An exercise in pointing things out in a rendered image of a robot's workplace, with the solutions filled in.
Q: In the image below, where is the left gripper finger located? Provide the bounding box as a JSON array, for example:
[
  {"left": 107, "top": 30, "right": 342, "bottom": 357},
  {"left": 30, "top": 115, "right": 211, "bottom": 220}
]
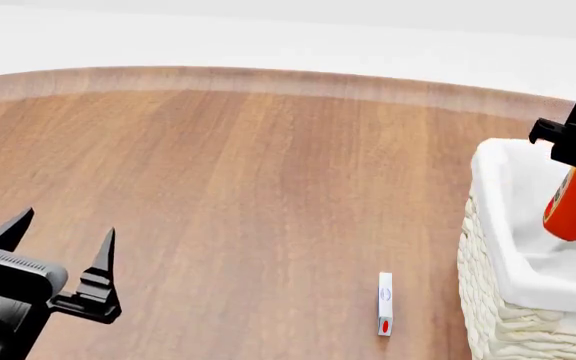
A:
[
  {"left": 75, "top": 226, "right": 123, "bottom": 325},
  {"left": 0, "top": 206, "right": 36, "bottom": 253}
]

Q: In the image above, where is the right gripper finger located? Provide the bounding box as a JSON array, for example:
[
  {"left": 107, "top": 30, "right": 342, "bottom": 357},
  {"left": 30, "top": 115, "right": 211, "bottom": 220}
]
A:
[{"left": 528, "top": 117, "right": 571, "bottom": 146}]

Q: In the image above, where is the red ketchup bottle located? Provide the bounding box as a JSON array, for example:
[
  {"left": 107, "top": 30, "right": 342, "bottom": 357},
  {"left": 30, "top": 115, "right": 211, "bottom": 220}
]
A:
[{"left": 541, "top": 166, "right": 576, "bottom": 243}]

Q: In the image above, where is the white cloth basket liner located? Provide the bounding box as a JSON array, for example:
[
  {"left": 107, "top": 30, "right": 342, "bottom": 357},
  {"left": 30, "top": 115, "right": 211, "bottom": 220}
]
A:
[{"left": 469, "top": 137, "right": 576, "bottom": 315}]

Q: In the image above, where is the white woven basket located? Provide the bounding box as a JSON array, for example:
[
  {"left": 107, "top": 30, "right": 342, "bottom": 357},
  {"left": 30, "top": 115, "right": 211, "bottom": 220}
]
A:
[{"left": 456, "top": 137, "right": 576, "bottom": 360}]

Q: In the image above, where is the small white box red dot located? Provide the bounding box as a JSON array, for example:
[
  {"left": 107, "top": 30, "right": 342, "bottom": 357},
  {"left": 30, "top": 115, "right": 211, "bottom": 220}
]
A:
[{"left": 377, "top": 271, "right": 395, "bottom": 338}]

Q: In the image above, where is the gray ribbed camera box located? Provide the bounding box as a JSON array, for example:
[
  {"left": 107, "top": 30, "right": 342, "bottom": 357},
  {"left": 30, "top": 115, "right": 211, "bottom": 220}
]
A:
[{"left": 0, "top": 238, "right": 70, "bottom": 306}]

